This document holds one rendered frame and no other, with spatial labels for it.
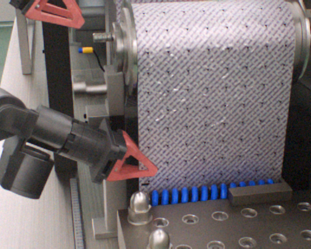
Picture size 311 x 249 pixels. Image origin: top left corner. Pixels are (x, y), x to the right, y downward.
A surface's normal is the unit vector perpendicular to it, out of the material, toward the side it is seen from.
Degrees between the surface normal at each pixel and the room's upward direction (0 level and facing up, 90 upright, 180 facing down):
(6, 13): 90
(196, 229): 0
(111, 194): 90
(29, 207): 0
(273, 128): 90
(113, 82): 90
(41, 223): 0
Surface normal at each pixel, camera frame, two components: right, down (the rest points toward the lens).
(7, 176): 0.52, 0.23
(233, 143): 0.19, 0.40
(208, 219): 0.00, -0.91
